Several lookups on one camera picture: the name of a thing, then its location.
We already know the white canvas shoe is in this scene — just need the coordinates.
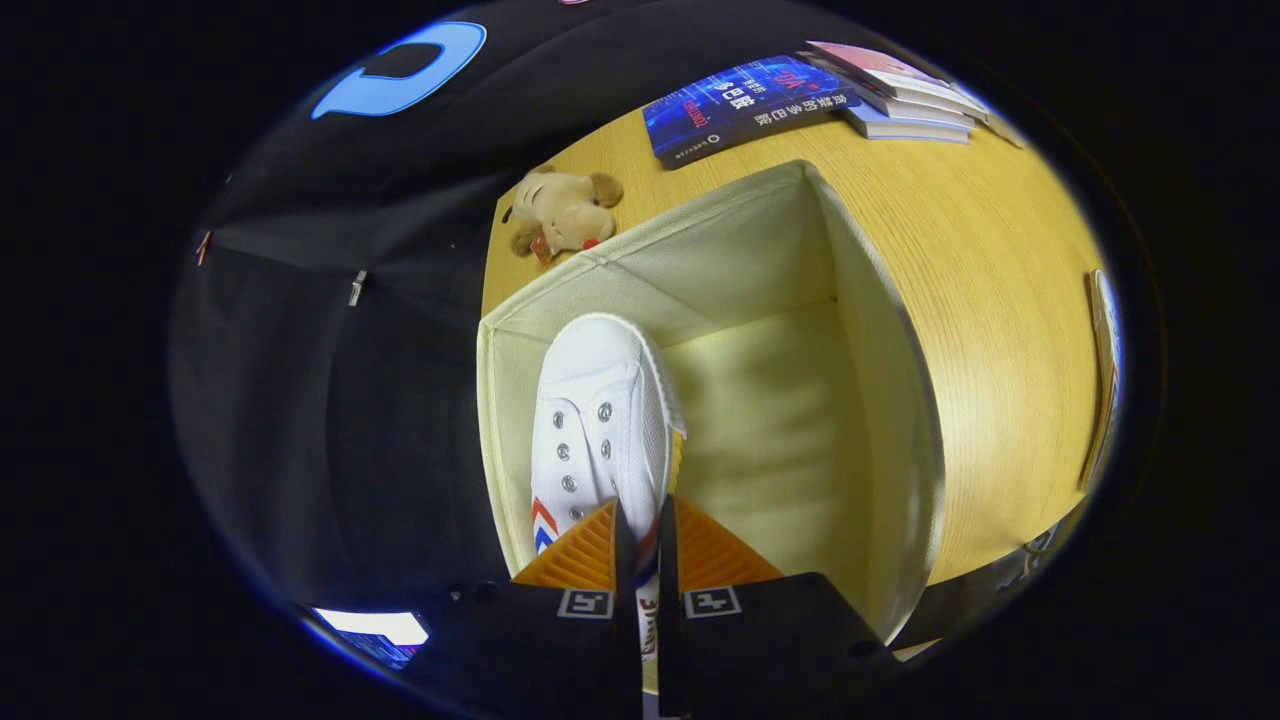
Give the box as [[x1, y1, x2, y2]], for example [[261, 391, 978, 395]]
[[528, 312, 689, 720]]

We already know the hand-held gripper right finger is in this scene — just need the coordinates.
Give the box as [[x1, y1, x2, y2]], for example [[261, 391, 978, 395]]
[[656, 495, 906, 720]]

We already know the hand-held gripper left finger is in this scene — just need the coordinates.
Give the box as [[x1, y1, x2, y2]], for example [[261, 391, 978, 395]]
[[395, 497, 643, 720]]

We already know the lit monitor screen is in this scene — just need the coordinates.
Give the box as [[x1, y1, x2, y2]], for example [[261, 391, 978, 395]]
[[305, 603, 431, 671]]

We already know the cream fabric storage box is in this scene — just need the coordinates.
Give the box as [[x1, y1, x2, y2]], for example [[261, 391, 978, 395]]
[[476, 158, 947, 696]]

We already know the pale blue book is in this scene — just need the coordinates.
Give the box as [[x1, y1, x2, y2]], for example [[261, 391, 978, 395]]
[[845, 105, 973, 145]]

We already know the blue cover book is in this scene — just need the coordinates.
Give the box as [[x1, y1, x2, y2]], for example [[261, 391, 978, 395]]
[[642, 55, 863, 171]]

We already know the grey cover book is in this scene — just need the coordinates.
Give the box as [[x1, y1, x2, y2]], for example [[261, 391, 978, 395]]
[[800, 52, 979, 131]]

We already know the tan plush toy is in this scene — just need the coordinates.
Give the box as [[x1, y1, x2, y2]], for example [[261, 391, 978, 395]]
[[500, 165, 625, 266]]

